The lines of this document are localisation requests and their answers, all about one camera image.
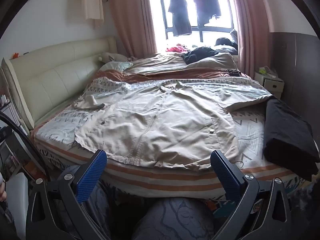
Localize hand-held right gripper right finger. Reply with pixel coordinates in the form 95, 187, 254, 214
210, 149, 293, 240

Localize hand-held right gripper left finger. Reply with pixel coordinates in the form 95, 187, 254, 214
26, 149, 112, 240

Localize beige jacket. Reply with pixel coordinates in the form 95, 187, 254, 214
72, 81, 274, 172

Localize black folded clothes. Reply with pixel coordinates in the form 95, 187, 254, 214
262, 99, 320, 182

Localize person's left hand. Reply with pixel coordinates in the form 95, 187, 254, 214
0, 171, 8, 203

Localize patterned bed sheet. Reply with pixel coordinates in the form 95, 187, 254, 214
31, 76, 318, 200

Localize person's patterned grey pants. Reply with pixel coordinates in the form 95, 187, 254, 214
84, 180, 217, 240

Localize white bedside table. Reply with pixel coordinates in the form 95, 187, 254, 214
0, 91, 32, 178

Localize cream leather headboard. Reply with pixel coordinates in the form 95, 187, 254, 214
1, 36, 118, 130

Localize white nightstand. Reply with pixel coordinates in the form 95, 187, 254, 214
254, 70, 285, 99

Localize pale green pillow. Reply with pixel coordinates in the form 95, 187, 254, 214
100, 61, 134, 72

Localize beige plush toy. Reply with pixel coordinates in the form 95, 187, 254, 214
98, 52, 130, 63

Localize black crumpled garment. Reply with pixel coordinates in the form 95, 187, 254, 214
181, 47, 219, 64

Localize beige and orange duvet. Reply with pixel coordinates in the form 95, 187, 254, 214
96, 52, 253, 83

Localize dark cushion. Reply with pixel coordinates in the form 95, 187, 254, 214
215, 37, 238, 54

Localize red cloth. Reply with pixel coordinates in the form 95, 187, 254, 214
165, 44, 188, 53

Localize dark framed window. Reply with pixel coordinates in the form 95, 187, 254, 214
147, 0, 238, 45

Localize pink curtain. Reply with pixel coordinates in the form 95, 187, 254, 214
107, 0, 158, 57
229, 0, 272, 74

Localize dark hanging garment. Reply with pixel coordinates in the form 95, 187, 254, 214
191, 0, 222, 28

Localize beige hanging cloth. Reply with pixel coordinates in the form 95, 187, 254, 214
81, 0, 104, 28

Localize thick black cable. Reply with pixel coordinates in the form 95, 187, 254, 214
0, 111, 52, 180

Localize thin black cable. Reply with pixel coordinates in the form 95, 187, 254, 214
220, 69, 242, 77

